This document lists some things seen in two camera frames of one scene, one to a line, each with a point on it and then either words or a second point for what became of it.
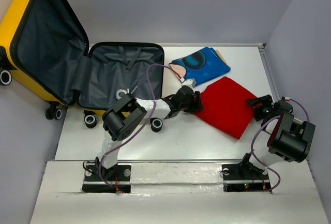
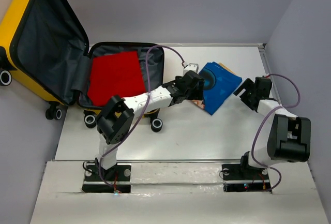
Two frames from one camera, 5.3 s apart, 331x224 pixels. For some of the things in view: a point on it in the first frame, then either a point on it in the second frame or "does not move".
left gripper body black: x=189 y=106 → x=189 y=94
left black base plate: x=114 y=180 does not move
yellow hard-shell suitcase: x=43 y=46 does not move
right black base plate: x=238 y=178 does not move
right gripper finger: x=260 y=101 → x=247 y=84
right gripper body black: x=262 y=112 → x=246 y=97
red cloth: x=225 y=107 → x=119 y=75
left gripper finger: x=197 y=106 → x=197 y=92
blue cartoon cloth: x=201 y=65 → x=220 y=84
